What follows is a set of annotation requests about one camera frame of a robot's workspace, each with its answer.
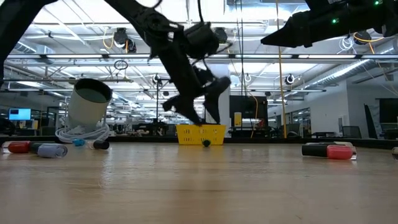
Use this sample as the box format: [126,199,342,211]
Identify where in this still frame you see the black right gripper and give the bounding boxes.
[260,0,388,49]

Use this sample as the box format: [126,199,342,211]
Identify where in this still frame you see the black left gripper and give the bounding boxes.
[149,29,233,125]

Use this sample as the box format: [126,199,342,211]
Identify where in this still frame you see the pale nail polish bottle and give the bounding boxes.
[306,141,354,147]

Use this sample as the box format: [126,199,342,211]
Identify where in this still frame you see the red marker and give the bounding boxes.
[1,140,41,155]

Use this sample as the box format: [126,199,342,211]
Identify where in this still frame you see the white building column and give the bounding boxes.
[206,63,231,138]

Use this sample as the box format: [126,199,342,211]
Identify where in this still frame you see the yellow plastic basket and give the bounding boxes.
[175,123,228,146]

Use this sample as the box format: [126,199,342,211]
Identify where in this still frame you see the black cabinet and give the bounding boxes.
[229,95,269,130]

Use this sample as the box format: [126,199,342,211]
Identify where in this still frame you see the black mesh chair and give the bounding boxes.
[341,125,363,140]

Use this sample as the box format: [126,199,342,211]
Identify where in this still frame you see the long ceiling light bar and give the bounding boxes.
[6,54,358,60]

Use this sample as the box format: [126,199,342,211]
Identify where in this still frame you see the black leaning panel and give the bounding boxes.
[363,105,379,140]

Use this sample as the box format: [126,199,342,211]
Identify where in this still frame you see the blue computer monitor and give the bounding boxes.
[8,108,32,121]

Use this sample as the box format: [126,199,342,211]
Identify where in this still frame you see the yellow hanging cable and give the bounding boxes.
[274,0,288,139]

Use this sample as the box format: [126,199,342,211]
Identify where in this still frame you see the black hanging cable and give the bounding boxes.
[234,0,249,97]

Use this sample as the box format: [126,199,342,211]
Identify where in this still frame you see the orange hanging cable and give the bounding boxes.
[248,93,259,139]

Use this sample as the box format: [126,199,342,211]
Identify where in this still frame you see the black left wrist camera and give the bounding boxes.
[183,21,220,60]

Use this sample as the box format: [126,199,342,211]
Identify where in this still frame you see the black aluminium table frame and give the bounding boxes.
[0,135,398,150]

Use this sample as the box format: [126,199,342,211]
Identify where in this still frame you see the black wire loop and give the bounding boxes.
[113,60,129,72]

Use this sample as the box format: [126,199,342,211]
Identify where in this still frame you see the white coiled cable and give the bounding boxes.
[55,123,111,144]

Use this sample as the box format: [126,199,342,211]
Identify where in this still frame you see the black wall screen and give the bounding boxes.
[378,98,398,124]

